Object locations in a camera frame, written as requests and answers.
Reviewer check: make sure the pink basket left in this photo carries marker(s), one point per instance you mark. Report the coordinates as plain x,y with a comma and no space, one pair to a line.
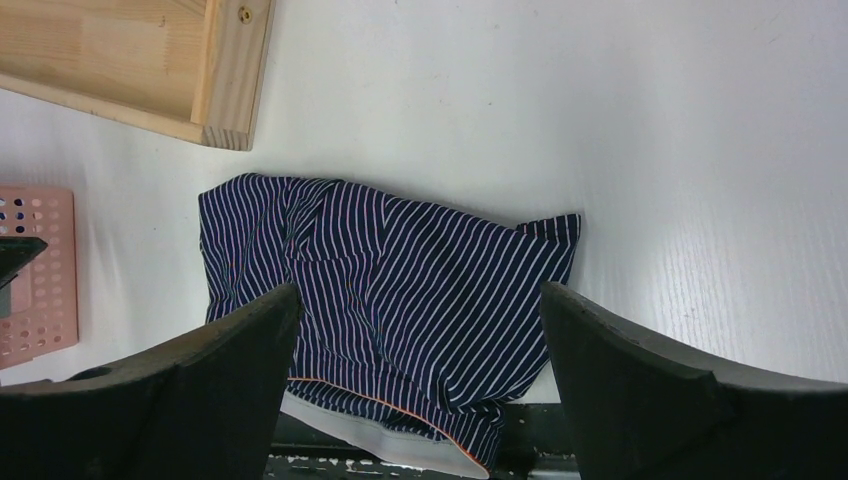
39,313

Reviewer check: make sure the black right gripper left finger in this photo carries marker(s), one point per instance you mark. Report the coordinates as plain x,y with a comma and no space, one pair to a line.
202,405

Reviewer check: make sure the wooden hanger rack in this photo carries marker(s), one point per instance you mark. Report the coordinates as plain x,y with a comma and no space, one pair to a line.
191,70

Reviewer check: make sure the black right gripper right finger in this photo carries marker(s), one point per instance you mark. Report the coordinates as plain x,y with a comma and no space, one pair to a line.
641,405

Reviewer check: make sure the navy striped boxer underwear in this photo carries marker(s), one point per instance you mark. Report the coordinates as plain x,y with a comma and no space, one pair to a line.
417,319

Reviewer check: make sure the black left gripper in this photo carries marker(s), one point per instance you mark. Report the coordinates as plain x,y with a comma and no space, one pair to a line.
17,253

